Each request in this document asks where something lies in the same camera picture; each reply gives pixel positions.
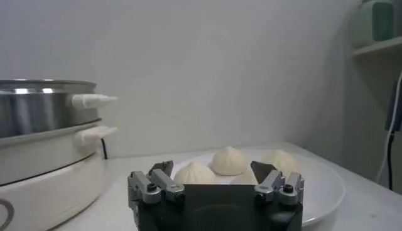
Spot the black cooker power cord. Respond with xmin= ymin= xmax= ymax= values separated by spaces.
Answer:
xmin=100 ymin=137 xmax=109 ymax=160

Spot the pale green appliance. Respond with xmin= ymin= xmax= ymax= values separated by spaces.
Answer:
xmin=351 ymin=0 xmax=397 ymax=48

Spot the white hanging cable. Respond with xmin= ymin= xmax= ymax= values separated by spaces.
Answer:
xmin=375 ymin=71 xmax=402 ymax=183

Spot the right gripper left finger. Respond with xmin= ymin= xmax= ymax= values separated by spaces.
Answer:
xmin=128 ymin=160 xmax=186 ymax=205

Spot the cream electric cooker base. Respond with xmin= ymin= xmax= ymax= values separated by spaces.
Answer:
xmin=0 ymin=121 xmax=119 ymax=231

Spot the black hanging cable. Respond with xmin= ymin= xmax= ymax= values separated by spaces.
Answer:
xmin=384 ymin=80 xmax=402 ymax=191

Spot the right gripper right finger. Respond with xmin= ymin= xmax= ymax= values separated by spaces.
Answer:
xmin=250 ymin=160 xmax=305 ymax=207

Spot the white round plate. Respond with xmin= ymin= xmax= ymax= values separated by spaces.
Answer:
xmin=171 ymin=146 xmax=346 ymax=227

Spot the white wall shelf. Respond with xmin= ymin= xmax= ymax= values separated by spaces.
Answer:
xmin=351 ymin=36 xmax=402 ymax=58

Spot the white steamed baozi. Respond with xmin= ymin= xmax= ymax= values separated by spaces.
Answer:
xmin=230 ymin=169 xmax=259 ymax=185
xmin=173 ymin=161 xmax=218 ymax=185
xmin=210 ymin=146 xmax=249 ymax=176
xmin=263 ymin=149 xmax=303 ymax=178

